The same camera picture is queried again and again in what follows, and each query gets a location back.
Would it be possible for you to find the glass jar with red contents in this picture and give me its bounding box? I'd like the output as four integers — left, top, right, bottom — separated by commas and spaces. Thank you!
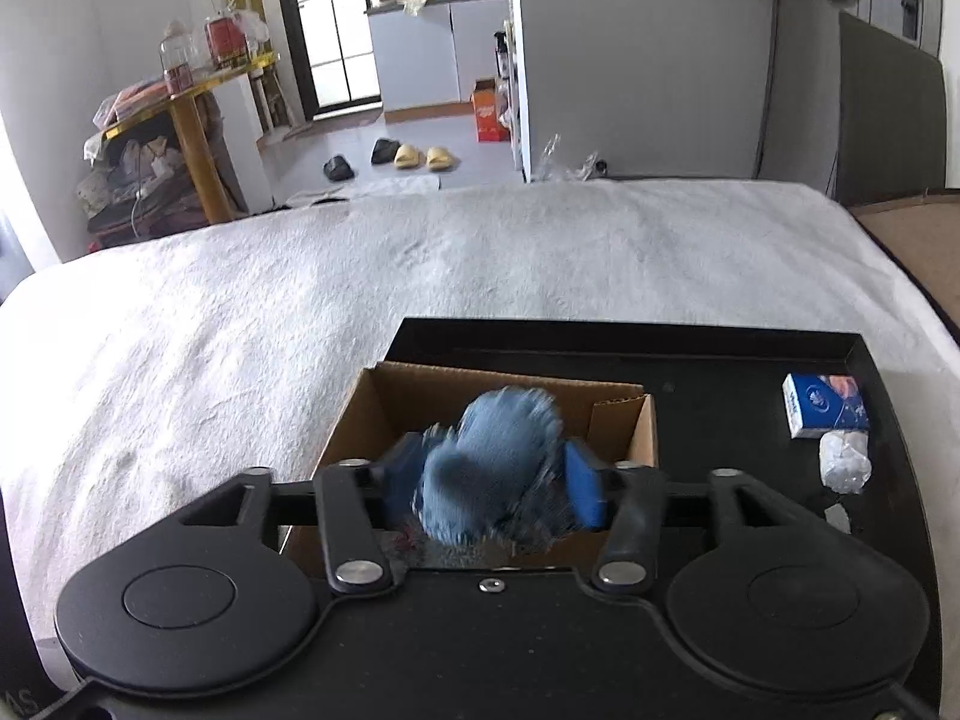
203, 11, 249, 71

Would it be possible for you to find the dark framed glass door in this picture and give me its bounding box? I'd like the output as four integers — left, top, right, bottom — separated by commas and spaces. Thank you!
271, 0, 385, 119

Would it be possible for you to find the blue white tissue packet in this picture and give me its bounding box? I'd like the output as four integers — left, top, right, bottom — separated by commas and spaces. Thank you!
782, 373, 871, 440

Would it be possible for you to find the brown cardboard box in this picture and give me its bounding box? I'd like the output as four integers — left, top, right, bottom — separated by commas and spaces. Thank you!
851, 191, 960, 320
281, 361, 661, 571

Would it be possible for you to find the flat brown cardboard box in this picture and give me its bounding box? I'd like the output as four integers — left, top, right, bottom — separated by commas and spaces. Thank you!
851, 191, 960, 320

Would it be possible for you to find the clear plastic bag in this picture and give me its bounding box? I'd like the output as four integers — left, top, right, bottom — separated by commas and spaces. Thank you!
536, 133, 602, 182

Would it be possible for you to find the white floor towel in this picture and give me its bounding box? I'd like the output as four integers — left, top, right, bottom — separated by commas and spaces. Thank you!
283, 172, 442, 208

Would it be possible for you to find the blue fluffy plush toy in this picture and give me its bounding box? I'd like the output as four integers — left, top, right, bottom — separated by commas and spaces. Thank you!
411, 386, 575, 550

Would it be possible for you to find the grey upholstered headboard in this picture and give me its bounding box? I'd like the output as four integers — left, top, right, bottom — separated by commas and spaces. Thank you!
836, 11, 947, 208

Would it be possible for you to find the glass jar with red label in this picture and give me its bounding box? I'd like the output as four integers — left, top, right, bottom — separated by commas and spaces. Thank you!
159, 21, 195, 97

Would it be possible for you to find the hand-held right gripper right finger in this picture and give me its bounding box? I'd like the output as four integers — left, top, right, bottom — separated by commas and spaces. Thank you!
564, 436, 856, 596

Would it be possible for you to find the white kitchen cabinet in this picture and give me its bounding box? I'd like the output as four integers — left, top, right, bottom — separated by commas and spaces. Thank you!
366, 0, 515, 122

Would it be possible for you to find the orange carton box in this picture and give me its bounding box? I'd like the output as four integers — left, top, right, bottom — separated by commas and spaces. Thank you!
470, 79, 511, 143

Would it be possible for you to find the black tray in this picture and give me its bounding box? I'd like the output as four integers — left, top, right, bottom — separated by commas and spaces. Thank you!
277, 317, 944, 717

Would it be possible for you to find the pile of clutter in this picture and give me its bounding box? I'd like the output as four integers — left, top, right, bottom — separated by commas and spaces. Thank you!
75, 109, 252, 250

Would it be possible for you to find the black wall cable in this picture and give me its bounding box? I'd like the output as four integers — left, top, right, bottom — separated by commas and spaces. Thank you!
752, 0, 785, 179

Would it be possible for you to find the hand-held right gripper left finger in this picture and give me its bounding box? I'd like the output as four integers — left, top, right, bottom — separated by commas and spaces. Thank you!
176, 431, 425, 595

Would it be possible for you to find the yellow round table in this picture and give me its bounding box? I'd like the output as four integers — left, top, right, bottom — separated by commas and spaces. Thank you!
101, 52, 282, 226

